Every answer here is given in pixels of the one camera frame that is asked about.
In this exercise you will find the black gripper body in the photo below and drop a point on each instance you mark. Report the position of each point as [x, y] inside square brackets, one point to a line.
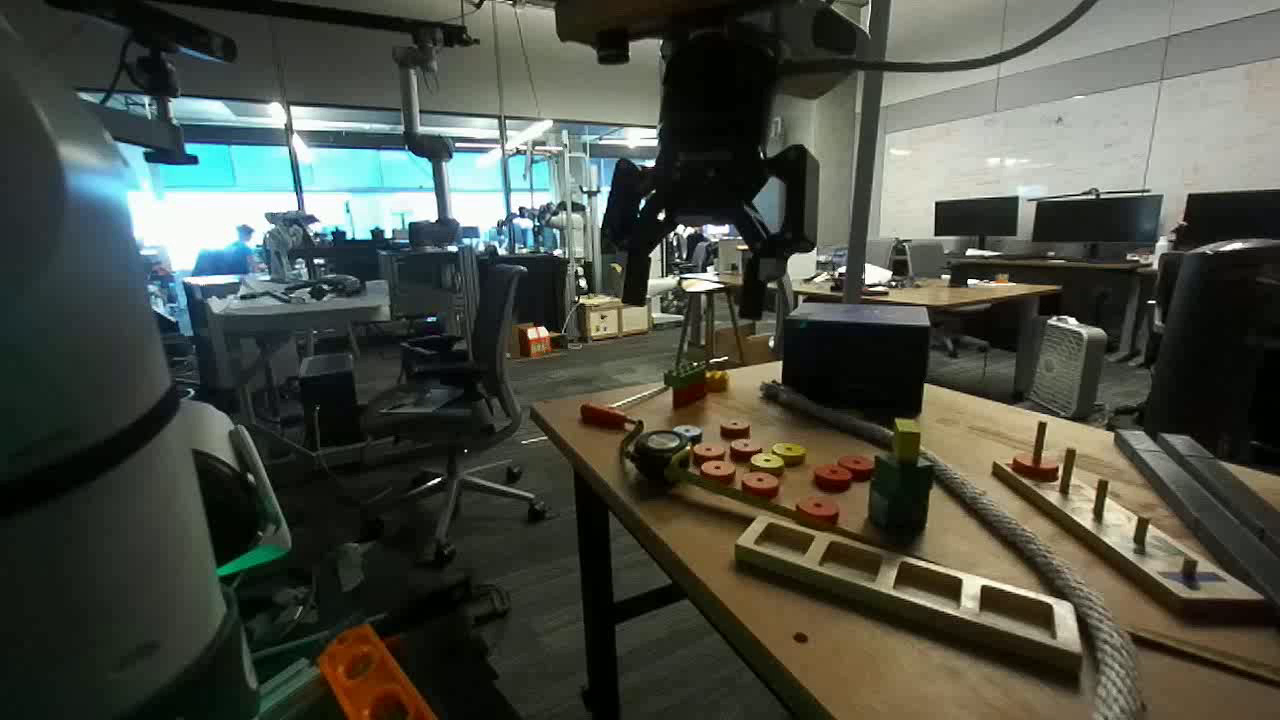
[715, 125]

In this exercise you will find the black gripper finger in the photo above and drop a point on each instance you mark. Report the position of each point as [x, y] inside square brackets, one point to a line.
[778, 234]
[632, 220]

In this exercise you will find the wooden peg board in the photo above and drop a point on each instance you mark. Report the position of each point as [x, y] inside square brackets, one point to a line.
[1163, 565]

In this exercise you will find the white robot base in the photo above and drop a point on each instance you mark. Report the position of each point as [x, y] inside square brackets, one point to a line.
[110, 597]

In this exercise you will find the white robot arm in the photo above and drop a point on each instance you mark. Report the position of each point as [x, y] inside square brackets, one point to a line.
[810, 41]

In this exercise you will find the wooden stool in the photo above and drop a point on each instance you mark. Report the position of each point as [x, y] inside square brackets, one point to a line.
[710, 329]

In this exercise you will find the cardboard box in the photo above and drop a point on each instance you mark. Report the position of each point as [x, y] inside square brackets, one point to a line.
[604, 318]

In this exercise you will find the black box on table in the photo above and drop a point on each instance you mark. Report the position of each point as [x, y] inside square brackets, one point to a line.
[860, 359]

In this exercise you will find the red green block far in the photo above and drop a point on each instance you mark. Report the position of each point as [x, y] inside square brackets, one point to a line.
[691, 384]

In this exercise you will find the yellow green disc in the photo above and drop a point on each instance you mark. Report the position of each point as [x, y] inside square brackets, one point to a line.
[778, 457]

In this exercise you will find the black office chair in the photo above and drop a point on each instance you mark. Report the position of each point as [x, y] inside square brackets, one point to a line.
[460, 405]

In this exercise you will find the black monitor left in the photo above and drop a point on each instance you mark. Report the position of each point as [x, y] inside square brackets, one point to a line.
[976, 220]

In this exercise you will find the black monitor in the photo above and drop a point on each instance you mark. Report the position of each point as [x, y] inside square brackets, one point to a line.
[1100, 227]
[976, 220]

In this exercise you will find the red disc centre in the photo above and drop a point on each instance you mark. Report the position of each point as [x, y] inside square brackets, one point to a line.
[760, 484]

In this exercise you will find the red disc right pair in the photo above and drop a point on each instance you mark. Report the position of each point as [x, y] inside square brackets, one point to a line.
[843, 475]

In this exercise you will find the red disc front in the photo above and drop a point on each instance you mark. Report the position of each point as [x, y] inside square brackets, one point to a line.
[816, 510]

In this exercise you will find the silver suitcase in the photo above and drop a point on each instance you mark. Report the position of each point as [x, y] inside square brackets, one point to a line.
[1071, 364]

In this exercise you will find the black monitor middle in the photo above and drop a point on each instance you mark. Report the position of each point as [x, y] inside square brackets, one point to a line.
[1100, 227]

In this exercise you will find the wooden slotted tray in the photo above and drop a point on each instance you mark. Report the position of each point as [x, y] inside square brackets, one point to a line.
[1019, 627]

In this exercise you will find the orange plastic crate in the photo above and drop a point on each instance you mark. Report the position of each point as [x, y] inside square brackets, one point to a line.
[371, 683]

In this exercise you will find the grey metal rails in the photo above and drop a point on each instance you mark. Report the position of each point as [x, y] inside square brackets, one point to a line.
[1202, 514]

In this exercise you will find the red handled screwdriver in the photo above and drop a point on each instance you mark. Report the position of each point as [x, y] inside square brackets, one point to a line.
[618, 411]

